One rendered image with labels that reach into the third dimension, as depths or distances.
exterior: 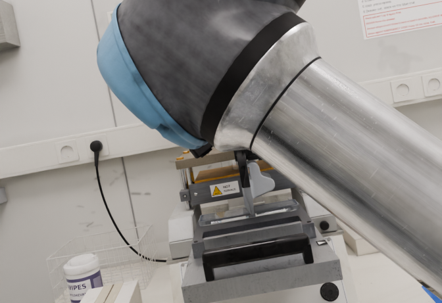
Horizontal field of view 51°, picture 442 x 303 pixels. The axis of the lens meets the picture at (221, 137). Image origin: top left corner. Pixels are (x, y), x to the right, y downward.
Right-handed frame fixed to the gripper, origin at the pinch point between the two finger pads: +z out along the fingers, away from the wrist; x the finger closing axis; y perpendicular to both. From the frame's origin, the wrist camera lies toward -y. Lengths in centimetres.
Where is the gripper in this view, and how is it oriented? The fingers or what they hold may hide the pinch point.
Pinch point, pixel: (247, 205)
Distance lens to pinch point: 87.4
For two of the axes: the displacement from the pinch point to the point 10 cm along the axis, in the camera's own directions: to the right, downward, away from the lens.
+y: 9.9, -1.6, -0.3
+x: 0.2, -0.6, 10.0
